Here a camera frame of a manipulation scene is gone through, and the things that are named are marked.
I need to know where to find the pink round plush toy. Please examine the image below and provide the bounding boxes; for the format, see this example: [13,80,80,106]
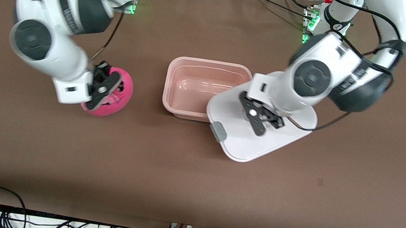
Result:
[80,64,136,121]

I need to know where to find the translucent pink plastic box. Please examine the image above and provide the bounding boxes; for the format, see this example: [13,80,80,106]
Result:
[160,54,255,129]

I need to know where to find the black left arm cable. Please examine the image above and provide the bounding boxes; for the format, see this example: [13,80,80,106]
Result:
[288,0,406,142]

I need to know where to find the white box lid grey latches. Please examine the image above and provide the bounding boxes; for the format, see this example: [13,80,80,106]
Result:
[200,84,321,173]

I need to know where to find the thin black table cable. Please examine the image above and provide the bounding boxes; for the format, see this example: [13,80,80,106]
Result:
[237,0,313,20]

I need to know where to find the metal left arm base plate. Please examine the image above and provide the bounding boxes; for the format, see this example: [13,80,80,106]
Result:
[300,5,324,45]

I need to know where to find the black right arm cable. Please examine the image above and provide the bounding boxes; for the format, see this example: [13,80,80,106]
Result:
[0,0,127,64]

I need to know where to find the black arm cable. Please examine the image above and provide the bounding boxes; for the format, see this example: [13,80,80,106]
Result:
[288,0,406,142]
[0,0,127,64]

